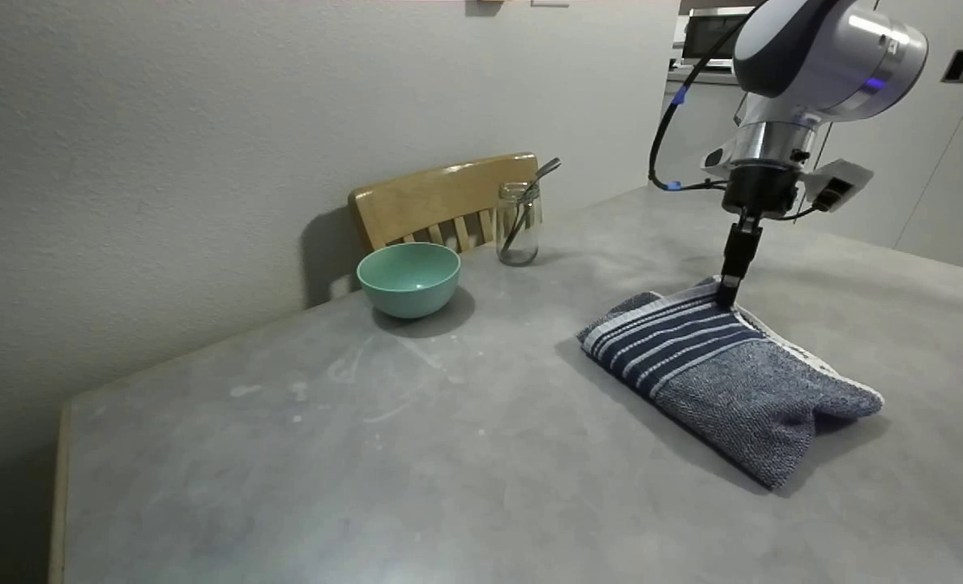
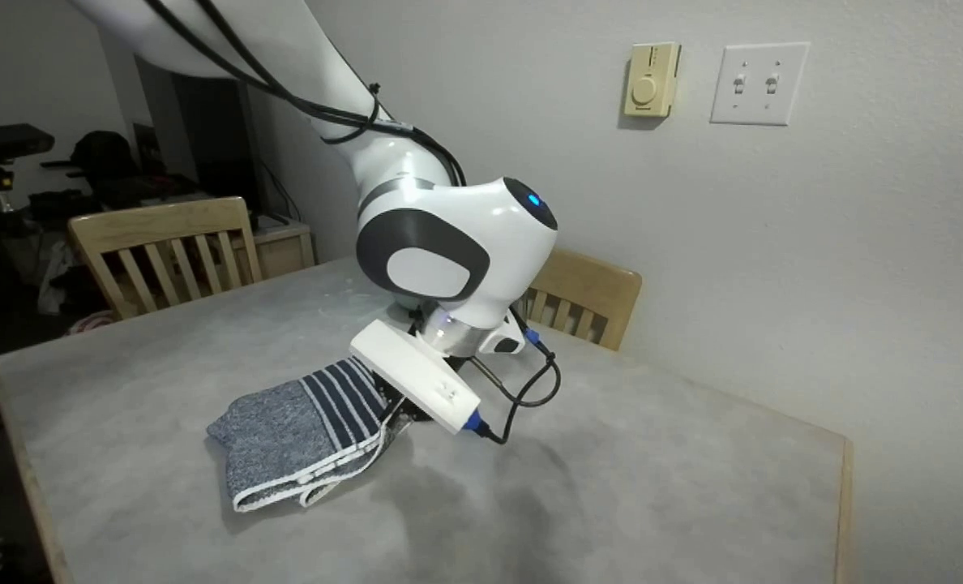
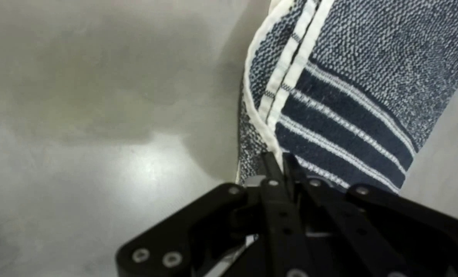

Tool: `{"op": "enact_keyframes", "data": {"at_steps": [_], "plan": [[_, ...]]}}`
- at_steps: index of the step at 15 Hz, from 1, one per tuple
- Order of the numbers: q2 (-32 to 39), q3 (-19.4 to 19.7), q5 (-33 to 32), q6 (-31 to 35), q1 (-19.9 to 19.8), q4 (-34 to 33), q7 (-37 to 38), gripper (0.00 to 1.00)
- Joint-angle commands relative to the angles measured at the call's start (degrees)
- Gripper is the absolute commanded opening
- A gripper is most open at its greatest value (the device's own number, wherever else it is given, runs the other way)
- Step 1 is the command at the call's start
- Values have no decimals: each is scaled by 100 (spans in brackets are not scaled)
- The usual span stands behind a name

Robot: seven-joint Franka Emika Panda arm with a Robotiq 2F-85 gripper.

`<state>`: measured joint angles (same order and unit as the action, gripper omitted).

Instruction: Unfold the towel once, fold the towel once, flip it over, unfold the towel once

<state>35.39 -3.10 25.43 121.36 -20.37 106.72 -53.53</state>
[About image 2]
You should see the blue grey striped towel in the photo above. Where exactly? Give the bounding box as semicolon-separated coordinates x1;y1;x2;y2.
205;355;400;514

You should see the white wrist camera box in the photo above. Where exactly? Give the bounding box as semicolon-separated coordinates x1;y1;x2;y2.
347;313;488;439

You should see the white light switch plate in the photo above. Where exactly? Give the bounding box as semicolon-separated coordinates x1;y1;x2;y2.
710;40;813;128

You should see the small wooden cabinet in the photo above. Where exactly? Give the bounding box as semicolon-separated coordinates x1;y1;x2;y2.
251;218;322;277

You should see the black bag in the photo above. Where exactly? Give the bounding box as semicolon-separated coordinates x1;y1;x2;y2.
38;126;205;212

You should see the beige wall thermostat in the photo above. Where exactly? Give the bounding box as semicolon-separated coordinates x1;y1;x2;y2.
619;43;685;123

